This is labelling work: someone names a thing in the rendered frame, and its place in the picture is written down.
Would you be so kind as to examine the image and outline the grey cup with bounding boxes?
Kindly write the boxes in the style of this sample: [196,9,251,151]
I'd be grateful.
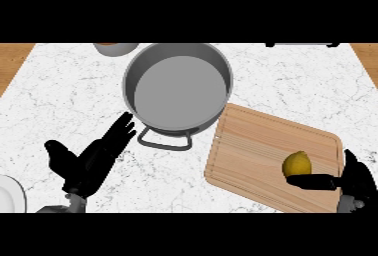
[91,43,140,58]

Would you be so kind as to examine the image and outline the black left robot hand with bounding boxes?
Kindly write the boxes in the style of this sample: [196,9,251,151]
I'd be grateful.
[43,111,139,200]

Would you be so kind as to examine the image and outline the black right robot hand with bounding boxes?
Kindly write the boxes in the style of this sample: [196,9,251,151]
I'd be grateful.
[285,148,378,205]

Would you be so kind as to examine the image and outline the wooden cutting board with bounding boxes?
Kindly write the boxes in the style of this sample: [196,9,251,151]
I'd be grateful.
[202,102,345,214]

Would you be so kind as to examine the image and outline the grey metal pot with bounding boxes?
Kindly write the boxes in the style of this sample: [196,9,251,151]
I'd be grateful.
[121,43,233,152]

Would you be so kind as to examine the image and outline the yellow lemon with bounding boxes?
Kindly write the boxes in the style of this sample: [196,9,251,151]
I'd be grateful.
[280,150,313,178]

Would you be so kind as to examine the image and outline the pale appliance with dark feet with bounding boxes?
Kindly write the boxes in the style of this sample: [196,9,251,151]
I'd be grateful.
[264,43,342,48]

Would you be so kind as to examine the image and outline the white plate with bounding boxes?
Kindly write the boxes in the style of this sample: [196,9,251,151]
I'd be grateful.
[0,174,28,214]

